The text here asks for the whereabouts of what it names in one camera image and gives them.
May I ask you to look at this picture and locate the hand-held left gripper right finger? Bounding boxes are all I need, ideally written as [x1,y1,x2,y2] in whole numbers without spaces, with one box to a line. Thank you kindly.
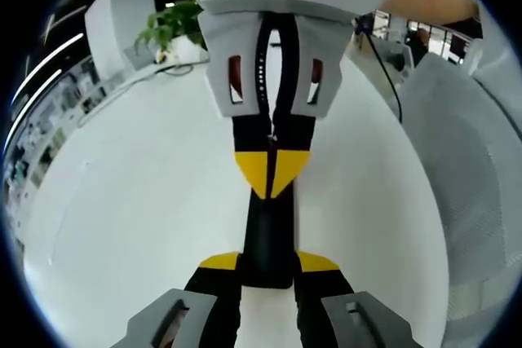
[291,250,421,348]

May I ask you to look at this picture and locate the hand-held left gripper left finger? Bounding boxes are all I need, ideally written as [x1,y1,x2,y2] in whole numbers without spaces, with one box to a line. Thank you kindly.
[109,252,246,348]

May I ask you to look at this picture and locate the black remote control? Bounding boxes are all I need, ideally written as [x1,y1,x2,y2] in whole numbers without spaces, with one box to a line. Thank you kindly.
[242,183,302,290]

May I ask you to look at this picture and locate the green leafy plant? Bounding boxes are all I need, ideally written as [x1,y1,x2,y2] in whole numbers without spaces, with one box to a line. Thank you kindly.
[134,0,207,55]

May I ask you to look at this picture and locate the white plant pot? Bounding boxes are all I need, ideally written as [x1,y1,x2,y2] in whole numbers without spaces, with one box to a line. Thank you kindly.
[156,36,211,65]

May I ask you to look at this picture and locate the background office desks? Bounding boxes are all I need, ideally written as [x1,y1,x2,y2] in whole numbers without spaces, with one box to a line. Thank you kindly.
[353,12,483,81]

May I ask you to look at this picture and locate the white square pillar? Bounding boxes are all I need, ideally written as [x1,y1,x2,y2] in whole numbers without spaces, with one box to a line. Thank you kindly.
[84,0,165,81]

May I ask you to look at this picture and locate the person's white sleeve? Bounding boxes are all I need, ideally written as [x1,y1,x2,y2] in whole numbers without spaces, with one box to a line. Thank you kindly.
[468,0,522,95]

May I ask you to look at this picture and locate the white cabinet row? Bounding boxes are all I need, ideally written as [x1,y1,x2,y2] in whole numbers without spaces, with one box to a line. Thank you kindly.
[2,58,108,202]

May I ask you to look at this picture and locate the ceiling light strips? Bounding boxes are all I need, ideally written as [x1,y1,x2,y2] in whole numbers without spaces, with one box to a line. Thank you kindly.
[10,32,86,139]

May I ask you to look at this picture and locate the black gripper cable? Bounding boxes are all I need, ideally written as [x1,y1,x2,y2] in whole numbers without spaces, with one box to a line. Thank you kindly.
[357,17,405,125]

